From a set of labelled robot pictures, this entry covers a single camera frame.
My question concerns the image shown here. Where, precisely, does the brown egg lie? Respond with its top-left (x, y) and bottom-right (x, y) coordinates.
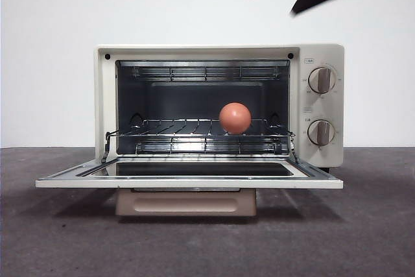
top-left (219, 101), bottom-right (252, 136)

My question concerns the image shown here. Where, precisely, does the cream glass oven door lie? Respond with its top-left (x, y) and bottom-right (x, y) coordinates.
top-left (35, 130), bottom-right (344, 217)

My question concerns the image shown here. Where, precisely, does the cream round oven knob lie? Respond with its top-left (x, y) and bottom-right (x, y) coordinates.
top-left (307, 67), bottom-right (337, 95)
top-left (306, 119), bottom-right (337, 146)

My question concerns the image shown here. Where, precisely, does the metal heating element guard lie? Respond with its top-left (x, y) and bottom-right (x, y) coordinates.
top-left (131, 65), bottom-right (287, 82)
top-left (135, 137), bottom-right (287, 155)

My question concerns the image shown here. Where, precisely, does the cream Toshiba toaster oven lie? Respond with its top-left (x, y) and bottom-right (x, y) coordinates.
top-left (97, 43), bottom-right (345, 171)

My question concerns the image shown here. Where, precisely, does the metal wire oven rack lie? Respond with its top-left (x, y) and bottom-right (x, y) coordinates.
top-left (105, 118), bottom-right (295, 138)

